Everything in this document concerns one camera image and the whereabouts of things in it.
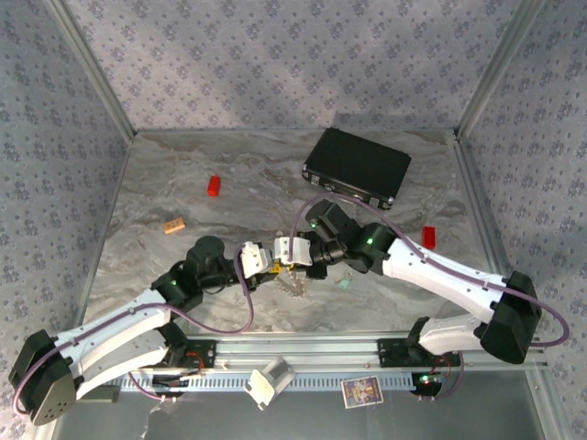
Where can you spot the key with green cover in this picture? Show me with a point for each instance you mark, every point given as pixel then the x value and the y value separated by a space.
pixel 345 282

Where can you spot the tan wooden block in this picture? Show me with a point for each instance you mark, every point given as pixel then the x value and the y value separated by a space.
pixel 174 226

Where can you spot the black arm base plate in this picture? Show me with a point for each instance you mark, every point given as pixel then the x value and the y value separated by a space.
pixel 208 355
pixel 390 350

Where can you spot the black hard case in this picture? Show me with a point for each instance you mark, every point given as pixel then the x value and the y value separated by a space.
pixel 357 167

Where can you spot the red block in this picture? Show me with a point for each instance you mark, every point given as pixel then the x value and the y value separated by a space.
pixel 429 237
pixel 213 186

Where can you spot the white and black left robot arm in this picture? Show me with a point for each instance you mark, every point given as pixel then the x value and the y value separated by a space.
pixel 114 348

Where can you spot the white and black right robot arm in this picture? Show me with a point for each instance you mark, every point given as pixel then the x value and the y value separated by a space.
pixel 435 270

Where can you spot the colourful picture card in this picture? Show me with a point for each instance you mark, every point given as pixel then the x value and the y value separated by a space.
pixel 362 392

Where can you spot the aluminium side rail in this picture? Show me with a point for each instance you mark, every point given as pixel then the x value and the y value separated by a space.
pixel 477 206
pixel 106 224

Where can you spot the aluminium frame post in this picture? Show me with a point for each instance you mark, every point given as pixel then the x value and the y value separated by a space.
pixel 95 69
pixel 497 69

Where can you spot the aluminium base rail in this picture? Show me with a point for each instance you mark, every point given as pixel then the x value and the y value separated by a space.
pixel 298 350

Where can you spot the dark grey flat bar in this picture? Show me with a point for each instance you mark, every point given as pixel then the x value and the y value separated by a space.
pixel 103 394

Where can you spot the white plastic mount bracket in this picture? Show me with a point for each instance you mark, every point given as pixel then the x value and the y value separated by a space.
pixel 268 382

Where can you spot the black controller board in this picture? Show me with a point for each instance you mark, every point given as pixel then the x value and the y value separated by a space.
pixel 428 382
pixel 172 381

